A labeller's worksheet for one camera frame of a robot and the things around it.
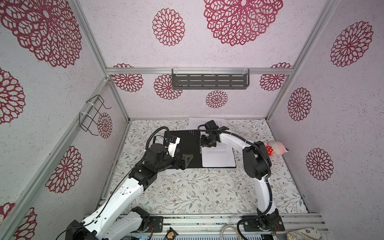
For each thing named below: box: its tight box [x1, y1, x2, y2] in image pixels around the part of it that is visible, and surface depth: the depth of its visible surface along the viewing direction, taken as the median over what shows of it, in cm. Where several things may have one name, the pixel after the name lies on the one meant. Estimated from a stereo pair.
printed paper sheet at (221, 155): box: [201, 142, 236, 168], surface depth 97 cm
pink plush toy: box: [264, 141, 289, 157], surface depth 97 cm
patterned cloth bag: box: [286, 227, 322, 240], surface depth 70 cm
